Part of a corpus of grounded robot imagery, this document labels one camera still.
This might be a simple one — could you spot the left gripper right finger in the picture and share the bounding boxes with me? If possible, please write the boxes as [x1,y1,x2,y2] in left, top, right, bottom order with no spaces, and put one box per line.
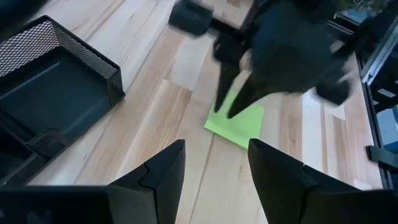
[248,139,358,224]

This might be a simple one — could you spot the green sticky note pad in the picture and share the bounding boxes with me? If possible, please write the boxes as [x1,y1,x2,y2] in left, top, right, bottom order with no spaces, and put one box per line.
[203,86,266,150]

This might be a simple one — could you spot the black mesh desk organizer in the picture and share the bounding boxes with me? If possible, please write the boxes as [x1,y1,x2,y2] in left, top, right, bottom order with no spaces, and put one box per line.
[0,14,126,187]

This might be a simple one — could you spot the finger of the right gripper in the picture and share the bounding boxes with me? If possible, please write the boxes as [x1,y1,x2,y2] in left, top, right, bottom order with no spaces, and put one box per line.
[226,79,271,119]
[214,62,242,113]

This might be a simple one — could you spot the blue box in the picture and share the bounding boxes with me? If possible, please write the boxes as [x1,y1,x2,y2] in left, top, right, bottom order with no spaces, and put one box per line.
[376,105,398,155]

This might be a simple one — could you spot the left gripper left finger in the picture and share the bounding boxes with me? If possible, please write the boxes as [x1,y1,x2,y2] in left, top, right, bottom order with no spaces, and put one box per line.
[109,139,187,224]

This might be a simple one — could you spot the silver aluminium rail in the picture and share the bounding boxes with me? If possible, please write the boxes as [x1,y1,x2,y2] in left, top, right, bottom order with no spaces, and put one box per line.
[360,23,398,85]

